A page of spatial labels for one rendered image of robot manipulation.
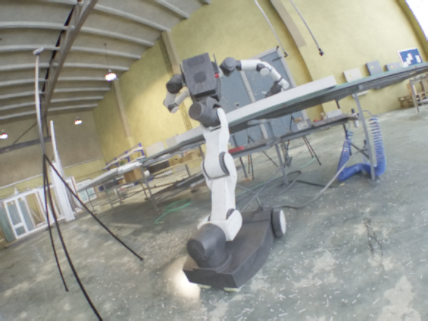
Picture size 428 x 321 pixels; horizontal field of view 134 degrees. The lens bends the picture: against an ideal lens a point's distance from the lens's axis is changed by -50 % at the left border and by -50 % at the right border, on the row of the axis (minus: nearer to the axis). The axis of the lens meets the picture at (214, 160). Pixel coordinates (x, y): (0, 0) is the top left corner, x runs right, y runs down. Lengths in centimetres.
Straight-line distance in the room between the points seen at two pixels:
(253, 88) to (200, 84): 710
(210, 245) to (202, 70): 105
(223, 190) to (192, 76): 77
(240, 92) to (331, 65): 424
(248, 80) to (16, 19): 1090
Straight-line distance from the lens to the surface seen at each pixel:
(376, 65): 862
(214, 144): 116
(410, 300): 89
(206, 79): 125
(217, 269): 88
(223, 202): 106
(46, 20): 1004
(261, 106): 140
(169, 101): 158
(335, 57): 844
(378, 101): 856
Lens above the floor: 71
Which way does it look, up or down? 4 degrees down
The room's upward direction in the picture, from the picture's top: 19 degrees counter-clockwise
